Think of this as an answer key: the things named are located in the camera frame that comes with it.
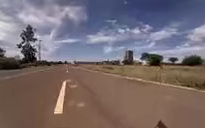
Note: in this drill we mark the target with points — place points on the tall building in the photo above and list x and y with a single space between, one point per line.
129 56

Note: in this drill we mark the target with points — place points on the reddish brown asphalt road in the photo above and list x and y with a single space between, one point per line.
116 100

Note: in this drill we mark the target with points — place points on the pale kerb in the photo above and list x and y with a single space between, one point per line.
150 81

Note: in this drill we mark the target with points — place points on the green tree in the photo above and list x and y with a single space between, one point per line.
153 59
173 59
192 60

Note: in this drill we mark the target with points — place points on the yellow dashed centre line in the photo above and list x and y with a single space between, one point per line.
60 98

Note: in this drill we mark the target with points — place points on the pole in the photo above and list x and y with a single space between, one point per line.
39 50

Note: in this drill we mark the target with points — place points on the dry grass field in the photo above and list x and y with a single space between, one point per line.
176 74

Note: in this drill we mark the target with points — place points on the tall dark tree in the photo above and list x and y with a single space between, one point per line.
27 45

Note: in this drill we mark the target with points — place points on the row of bushes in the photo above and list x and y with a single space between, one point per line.
6 62

